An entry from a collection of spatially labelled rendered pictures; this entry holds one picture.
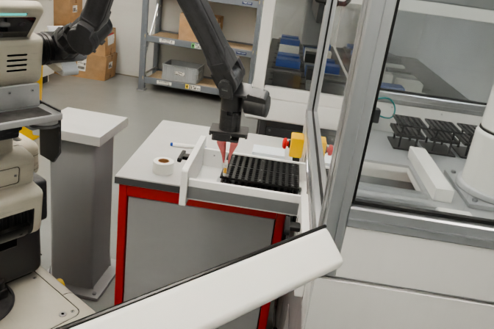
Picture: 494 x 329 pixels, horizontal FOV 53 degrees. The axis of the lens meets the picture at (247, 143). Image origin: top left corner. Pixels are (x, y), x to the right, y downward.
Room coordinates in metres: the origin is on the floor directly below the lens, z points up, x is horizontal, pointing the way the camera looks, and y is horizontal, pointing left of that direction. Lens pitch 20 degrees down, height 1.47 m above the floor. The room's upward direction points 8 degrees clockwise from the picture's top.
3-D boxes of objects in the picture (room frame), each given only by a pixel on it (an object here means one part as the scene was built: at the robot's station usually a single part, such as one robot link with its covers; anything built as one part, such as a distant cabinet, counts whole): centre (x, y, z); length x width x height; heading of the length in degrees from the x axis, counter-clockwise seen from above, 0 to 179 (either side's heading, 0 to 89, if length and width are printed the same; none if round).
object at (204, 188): (1.34, -0.06, 0.86); 0.40 x 0.26 x 0.06; 87
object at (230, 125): (1.27, 0.05, 1.06); 0.10 x 0.07 x 0.07; 88
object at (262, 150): (1.84, -0.09, 0.77); 0.13 x 0.09 x 0.02; 88
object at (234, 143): (1.27, 0.06, 0.99); 0.07 x 0.07 x 0.09; 88
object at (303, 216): (1.02, -0.16, 0.87); 0.29 x 0.02 x 0.11; 177
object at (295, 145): (1.67, -0.17, 0.88); 0.07 x 0.05 x 0.07; 177
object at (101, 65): (5.54, 2.05, 0.42); 0.85 x 0.33 x 0.84; 83
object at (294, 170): (1.34, -0.05, 0.87); 0.22 x 0.18 x 0.06; 87
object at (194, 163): (1.35, 0.15, 0.87); 0.29 x 0.02 x 0.11; 177
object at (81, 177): (1.93, 0.69, 0.38); 0.30 x 0.30 x 0.76; 83
